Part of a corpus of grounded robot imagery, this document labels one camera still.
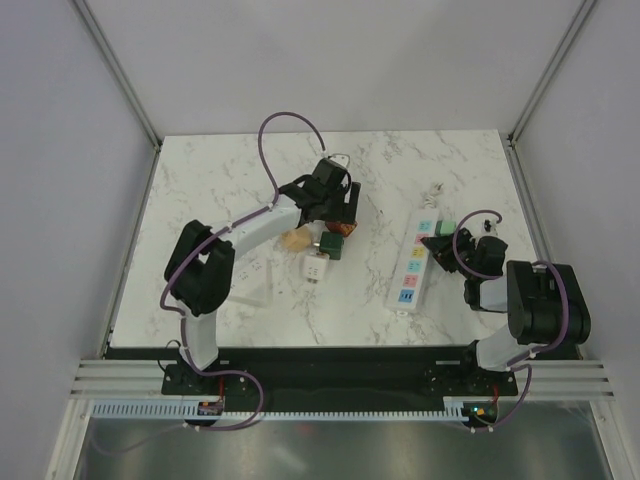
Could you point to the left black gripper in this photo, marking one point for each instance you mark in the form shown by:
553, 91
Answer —
341, 213

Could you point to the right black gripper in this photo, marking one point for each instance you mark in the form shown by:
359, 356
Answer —
441, 250

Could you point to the light green plug adapter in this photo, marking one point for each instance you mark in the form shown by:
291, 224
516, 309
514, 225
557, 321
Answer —
445, 228

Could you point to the red cube plug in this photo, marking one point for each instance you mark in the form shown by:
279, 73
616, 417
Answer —
343, 229

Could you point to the green cube plug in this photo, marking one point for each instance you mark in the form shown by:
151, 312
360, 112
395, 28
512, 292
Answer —
331, 244

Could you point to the beige cube plug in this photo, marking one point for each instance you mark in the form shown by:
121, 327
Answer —
297, 240

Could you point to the white cube plug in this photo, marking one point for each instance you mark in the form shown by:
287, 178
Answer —
314, 266

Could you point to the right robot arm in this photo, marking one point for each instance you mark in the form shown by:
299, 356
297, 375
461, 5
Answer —
543, 301

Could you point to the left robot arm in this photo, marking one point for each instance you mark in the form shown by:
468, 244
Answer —
199, 271

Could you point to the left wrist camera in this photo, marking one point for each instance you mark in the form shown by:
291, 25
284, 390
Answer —
342, 159

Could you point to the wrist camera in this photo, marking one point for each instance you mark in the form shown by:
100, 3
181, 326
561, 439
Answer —
342, 159
490, 227

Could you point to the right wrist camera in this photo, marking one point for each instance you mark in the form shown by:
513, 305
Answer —
490, 227

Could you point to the white cable duct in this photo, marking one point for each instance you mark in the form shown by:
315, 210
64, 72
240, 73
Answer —
148, 409

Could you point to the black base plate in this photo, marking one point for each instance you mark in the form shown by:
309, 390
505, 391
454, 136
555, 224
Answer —
339, 379

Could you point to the aluminium frame rail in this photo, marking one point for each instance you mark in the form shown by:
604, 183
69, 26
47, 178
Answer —
552, 380

